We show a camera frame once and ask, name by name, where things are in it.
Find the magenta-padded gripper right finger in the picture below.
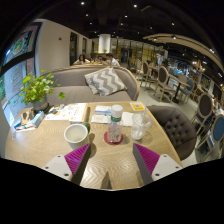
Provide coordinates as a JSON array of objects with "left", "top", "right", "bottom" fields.
[{"left": 131, "top": 142, "right": 183, "bottom": 186}]

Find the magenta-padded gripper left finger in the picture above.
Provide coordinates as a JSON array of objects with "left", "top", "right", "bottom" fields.
[{"left": 41, "top": 142, "right": 92, "bottom": 186}]

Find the clear plastic water bottle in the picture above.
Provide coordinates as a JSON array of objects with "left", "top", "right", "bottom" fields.
[{"left": 107, "top": 104, "right": 124, "bottom": 144}]

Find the white mug with green print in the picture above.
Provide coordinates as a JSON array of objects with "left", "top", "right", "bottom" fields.
[{"left": 63, "top": 123, "right": 91, "bottom": 151}]

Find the clear plastic cup with straw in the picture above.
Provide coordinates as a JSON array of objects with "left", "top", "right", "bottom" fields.
[{"left": 130, "top": 98, "right": 153, "bottom": 141}]

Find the flat round red coaster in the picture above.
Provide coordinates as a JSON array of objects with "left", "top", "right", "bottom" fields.
[{"left": 103, "top": 130, "right": 125, "bottom": 146}]

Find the dark tufted armchair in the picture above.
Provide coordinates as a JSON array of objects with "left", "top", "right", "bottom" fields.
[{"left": 147, "top": 105, "right": 198, "bottom": 161}]

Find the white paper napkin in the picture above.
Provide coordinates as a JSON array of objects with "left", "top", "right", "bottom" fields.
[{"left": 121, "top": 111, "right": 136, "bottom": 128}]

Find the printed paper menu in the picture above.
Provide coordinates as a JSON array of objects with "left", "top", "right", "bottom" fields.
[{"left": 44, "top": 102, "right": 88, "bottom": 124}]

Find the yellow square table sticker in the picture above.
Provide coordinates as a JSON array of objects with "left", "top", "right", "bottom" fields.
[{"left": 129, "top": 101, "right": 146, "bottom": 113}]

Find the small light blue box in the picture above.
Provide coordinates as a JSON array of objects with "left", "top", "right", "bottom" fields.
[{"left": 31, "top": 110, "right": 45, "bottom": 129}]

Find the grey curved sofa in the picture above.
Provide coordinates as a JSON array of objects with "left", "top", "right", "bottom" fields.
[{"left": 46, "top": 64, "right": 141, "bottom": 106}]

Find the group of dining chairs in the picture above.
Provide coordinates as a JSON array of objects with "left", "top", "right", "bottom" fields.
[{"left": 134, "top": 58, "right": 224, "bottom": 158}]

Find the small wooden dining table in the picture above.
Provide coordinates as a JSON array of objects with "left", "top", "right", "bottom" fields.
[{"left": 168, "top": 74, "right": 188, "bottom": 104}]

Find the grey white chevron cushion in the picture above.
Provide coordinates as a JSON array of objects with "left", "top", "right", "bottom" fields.
[{"left": 83, "top": 66, "right": 128, "bottom": 97}]

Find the green potted plant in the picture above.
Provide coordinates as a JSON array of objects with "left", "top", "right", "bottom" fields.
[{"left": 18, "top": 69, "right": 67, "bottom": 113}]

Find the window with festive decals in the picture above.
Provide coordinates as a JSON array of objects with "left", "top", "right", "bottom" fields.
[{"left": 0, "top": 21, "right": 43, "bottom": 118}]

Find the group of ceiling lights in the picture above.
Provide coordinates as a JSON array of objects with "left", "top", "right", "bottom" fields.
[{"left": 78, "top": 0, "right": 218, "bottom": 54}]

